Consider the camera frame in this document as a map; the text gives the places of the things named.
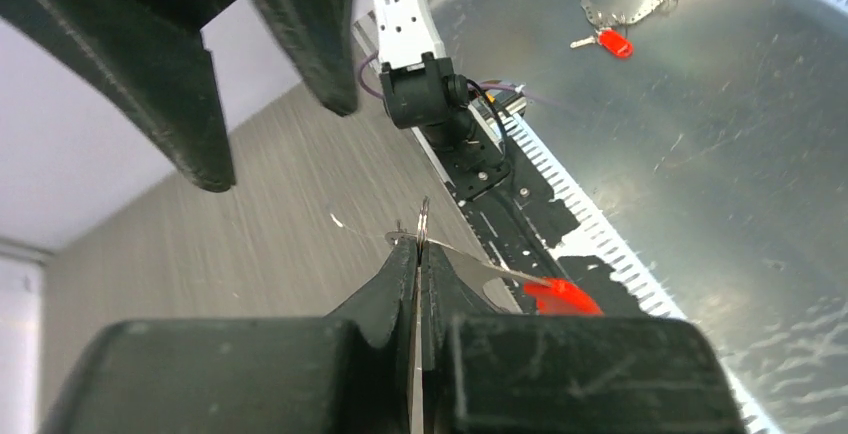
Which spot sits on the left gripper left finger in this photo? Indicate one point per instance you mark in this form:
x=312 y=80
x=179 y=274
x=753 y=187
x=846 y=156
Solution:
x=344 y=372

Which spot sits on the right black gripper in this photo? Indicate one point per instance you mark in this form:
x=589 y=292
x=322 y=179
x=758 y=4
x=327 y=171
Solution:
x=147 y=57

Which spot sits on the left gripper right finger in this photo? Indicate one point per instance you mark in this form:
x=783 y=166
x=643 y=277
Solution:
x=493 y=372

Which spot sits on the red handled metal keyring holder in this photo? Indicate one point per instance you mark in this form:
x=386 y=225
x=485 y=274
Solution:
x=552 y=296

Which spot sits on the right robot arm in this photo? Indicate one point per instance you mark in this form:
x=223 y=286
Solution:
x=420 y=87

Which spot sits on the red tagged key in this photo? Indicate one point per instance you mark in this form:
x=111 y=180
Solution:
x=610 y=40

